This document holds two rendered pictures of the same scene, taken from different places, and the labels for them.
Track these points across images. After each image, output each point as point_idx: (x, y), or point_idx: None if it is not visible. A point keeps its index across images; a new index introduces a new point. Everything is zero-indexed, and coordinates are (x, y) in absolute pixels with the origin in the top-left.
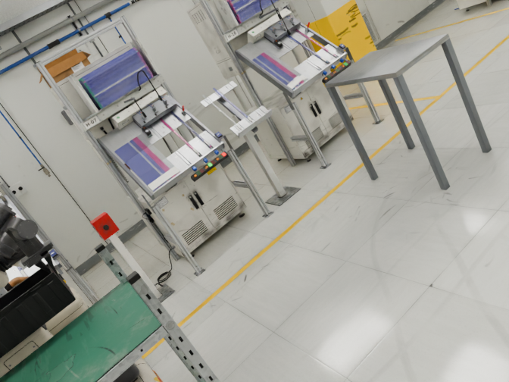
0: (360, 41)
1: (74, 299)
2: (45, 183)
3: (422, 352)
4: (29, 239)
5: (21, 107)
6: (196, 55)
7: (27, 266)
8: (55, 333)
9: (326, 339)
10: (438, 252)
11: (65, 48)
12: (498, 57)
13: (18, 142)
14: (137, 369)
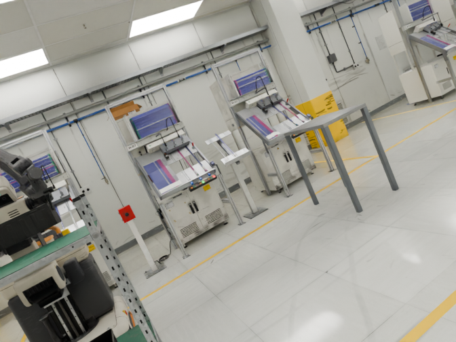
0: None
1: (56, 222)
2: (104, 188)
3: (304, 313)
4: (39, 182)
5: (98, 138)
6: (217, 118)
7: (33, 198)
8: (61, 263)
9: (246, 302)
10: (340, 251)
11: (124, 99)
12: (425, 132)
13: (92, 160)
14: (112, 302)
